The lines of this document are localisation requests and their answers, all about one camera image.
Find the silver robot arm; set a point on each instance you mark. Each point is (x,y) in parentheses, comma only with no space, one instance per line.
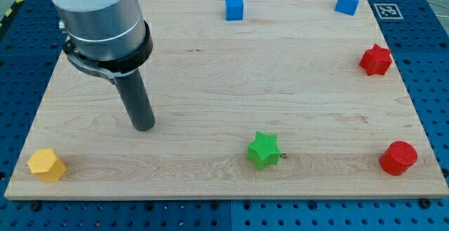
(107,38)

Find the yellow hexagon block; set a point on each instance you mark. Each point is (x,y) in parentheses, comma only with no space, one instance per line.
(46,165)

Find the wooden board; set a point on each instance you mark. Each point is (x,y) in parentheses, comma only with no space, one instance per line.
(290,68)

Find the green star block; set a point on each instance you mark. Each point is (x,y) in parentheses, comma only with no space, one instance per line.
(264,151)

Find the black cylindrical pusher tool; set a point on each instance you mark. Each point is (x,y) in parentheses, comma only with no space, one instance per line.
(134,96)

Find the blue cube block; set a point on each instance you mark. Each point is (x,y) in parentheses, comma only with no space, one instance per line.
(234,10)

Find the red star block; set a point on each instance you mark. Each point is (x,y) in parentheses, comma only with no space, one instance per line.
(376,60)

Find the blue pentagon block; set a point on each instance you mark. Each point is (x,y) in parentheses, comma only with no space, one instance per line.
(347,6)

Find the red cylinder block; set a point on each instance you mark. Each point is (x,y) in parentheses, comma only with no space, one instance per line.
(398,158)

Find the white fiducial marker tag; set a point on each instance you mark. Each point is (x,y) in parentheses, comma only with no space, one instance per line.
(388,11)

